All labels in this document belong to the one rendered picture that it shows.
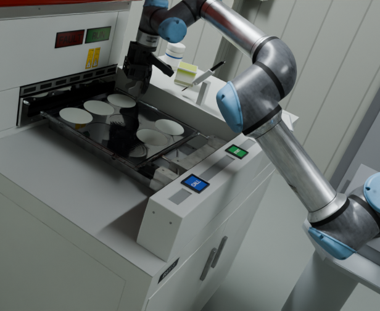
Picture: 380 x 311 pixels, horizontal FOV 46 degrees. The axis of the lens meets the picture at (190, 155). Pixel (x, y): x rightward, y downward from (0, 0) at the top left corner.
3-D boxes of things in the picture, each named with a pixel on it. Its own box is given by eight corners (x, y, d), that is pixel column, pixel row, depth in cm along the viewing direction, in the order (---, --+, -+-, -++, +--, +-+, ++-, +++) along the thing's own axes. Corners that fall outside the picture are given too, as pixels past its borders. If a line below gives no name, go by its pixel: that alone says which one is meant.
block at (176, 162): (168, 168, 129) (170, 159, 128) (174, 164, 132) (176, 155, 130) (190, 181, 127) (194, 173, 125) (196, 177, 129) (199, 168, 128)
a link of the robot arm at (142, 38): (156, 29, 148) (164, 37, 142) (153, 42, 150) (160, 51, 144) (135, 25, 145) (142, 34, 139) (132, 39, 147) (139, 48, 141)
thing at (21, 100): (15, 124, 132) (18, 96, 127) (109, 95, 168) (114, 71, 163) (20, 127, 131) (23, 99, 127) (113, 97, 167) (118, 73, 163)
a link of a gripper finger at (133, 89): (123, 100, 154) (129, 76, 150) (139, 102, 157) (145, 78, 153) (125, 105, 152) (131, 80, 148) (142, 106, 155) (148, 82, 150)
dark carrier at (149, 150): (45, 113, 133) (45, 111, 133) (116, 91, 161) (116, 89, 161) (136, 166, 122) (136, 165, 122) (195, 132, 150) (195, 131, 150)
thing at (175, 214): (135, 242, 107) (148, 197, 101) (229, 166, 153) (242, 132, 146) (166, 263, 105) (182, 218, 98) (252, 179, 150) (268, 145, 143)
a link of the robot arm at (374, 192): (411, 207, 120) (428, 194, 107) (373, 237, 119) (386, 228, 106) (378, 174, 124) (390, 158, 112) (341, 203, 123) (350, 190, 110)
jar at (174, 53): (158, 64, 177) (165, 41, 172) (168, 62, 182) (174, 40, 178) (173, 71, 174) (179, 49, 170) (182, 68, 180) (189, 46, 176)
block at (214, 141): (206, 144, 149) (208, 136, 147) (210, 140, 152) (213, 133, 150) (226, 155, 146) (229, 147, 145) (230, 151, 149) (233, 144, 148)
